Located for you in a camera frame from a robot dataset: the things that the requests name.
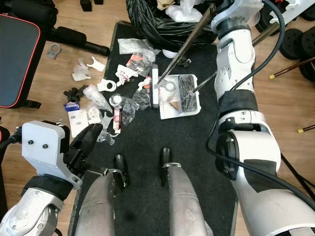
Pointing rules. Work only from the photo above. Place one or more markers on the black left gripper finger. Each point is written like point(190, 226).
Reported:
point(91, 140)

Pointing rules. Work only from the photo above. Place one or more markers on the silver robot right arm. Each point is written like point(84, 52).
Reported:
point(256, 142)

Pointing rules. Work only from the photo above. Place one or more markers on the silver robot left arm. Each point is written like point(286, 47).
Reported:
point(29, 216)

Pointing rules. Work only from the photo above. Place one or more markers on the black floor mat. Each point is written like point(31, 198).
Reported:
point(142, 147)

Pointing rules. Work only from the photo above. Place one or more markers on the white printed card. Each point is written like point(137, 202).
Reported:
point(78, 123)

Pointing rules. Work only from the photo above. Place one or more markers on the bagged white plastic part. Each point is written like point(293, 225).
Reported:
point(95, 115)

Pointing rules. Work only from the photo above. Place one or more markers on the red strip packet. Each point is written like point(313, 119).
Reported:
point(117, 119)

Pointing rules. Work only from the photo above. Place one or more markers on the clear plastic bag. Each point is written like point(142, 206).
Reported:
point(97, 97)

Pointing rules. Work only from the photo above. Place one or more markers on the white round cap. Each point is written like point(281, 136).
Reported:
point(116, 100)

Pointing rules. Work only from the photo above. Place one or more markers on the clear crumpled plastic wrap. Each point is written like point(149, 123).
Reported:
point(135, 103)

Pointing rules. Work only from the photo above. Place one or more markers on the crumpled white plastic piece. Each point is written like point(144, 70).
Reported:
point(80, 73)

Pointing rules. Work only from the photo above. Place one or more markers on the white plastic hanger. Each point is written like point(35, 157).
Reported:
point(293, 9)

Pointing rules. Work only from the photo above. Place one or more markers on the white ball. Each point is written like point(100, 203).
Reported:
point(169, 53)

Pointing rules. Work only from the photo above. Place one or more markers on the white forked plastic clip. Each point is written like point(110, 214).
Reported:
point(97, 65)

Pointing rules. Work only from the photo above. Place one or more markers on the black rubbish bag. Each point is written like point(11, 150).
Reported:
point(147, 27)

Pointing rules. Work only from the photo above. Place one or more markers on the black weight plate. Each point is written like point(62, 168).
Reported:
point(310, 59)
point(291, 44)

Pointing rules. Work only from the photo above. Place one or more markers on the red black packet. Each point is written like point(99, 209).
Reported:
point(139, 64)

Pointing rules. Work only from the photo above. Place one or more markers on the brown cardboard piece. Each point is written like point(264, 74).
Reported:
point(174, 104)

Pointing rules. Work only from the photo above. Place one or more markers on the brown stick yellow tip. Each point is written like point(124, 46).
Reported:
point(306, 128)
point(293, 68)

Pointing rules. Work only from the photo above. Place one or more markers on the clear bubble wrap sheet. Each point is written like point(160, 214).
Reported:
point(135, 45)

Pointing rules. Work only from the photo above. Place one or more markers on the black red-trimmed workout bench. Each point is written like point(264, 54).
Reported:
point(19, 59)

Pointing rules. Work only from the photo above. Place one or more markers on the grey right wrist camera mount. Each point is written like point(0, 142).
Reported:
point(243, 14)

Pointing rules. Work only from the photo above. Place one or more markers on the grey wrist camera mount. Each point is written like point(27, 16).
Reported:
point(44, 142)
point(243, 14)

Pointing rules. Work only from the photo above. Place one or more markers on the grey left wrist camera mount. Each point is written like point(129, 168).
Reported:
point(44, 142)

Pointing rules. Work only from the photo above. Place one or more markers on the black plastic bracket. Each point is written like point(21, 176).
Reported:
point(74, 94)

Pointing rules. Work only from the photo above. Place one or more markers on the grey metal bracket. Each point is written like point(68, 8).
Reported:
point(54, 50)

